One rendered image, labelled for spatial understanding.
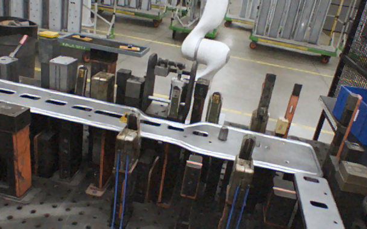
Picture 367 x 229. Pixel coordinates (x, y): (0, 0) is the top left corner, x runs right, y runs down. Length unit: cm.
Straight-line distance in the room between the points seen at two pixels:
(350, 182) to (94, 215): 82
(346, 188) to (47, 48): 129
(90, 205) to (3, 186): 30
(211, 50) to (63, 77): 65
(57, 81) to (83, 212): 52
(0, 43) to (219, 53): 276
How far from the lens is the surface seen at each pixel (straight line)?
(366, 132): 138
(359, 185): 110
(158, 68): 129
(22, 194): 132
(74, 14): 545
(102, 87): 134
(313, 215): 95
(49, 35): 160
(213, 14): 161
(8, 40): 386
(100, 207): 128
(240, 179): 96
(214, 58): 157
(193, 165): 101
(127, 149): 101
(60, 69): 140
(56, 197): 132
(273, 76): 122
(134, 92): 134
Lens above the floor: 153
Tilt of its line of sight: 24 degrees down
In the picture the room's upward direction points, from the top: 9 degrees clockwise
